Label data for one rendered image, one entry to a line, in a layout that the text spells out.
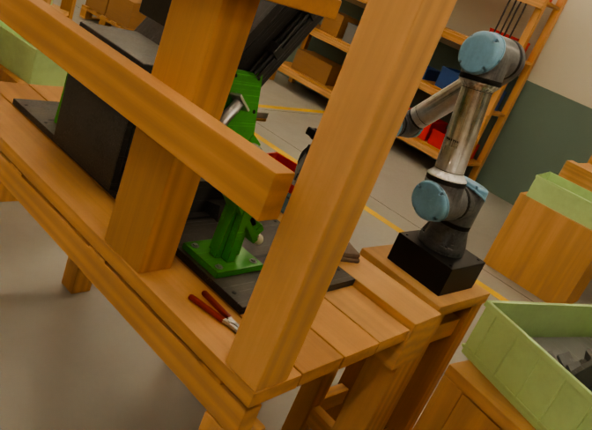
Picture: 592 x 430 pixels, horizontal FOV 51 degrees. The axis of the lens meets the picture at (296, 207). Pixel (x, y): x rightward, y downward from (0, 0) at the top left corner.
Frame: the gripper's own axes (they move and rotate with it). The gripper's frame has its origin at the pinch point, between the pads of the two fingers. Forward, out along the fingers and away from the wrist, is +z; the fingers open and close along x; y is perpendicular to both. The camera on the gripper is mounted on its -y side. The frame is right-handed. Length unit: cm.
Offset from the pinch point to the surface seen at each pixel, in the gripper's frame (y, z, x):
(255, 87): -36.3, -5.5, 4.2
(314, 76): 428, -215, 378
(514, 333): 7, 0, -78
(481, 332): 13, 4, -70
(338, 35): 397, -264, 366
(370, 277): -3.2, 12.2, -42.0
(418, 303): 0, 10, -56
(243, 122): -33.2, 3.7, 1.7
